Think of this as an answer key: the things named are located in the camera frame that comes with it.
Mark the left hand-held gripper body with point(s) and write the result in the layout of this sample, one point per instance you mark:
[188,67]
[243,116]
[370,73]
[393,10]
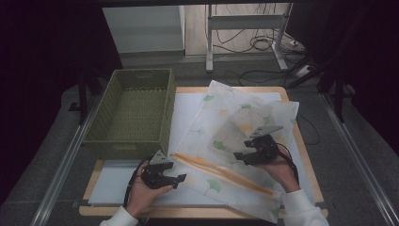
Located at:
[155,175]

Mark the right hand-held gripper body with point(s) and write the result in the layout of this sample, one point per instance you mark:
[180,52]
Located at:
[266,150]

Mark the white leaf-print mesh laundry bag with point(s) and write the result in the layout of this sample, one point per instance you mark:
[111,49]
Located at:
[200,138]

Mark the green woven basket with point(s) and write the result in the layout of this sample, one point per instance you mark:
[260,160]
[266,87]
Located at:
[138,119]

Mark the person's left hand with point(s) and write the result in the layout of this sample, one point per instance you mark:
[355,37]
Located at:
[141,197]

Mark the person's right hand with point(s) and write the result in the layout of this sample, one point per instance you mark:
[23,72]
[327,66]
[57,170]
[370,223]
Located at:
[284,172]

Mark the white table mat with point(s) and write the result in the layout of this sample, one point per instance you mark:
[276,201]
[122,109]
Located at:
[185,113]

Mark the black metal stand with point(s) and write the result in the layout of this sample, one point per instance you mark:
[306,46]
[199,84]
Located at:
[337,100]
[82,97]

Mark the white power strip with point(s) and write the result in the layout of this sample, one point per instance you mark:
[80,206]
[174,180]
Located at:
[303,71]

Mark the white cabinet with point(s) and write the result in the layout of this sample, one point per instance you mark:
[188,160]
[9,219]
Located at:
[144,28]

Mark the white metal desk frame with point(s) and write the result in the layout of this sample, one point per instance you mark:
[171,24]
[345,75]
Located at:
[244,22]

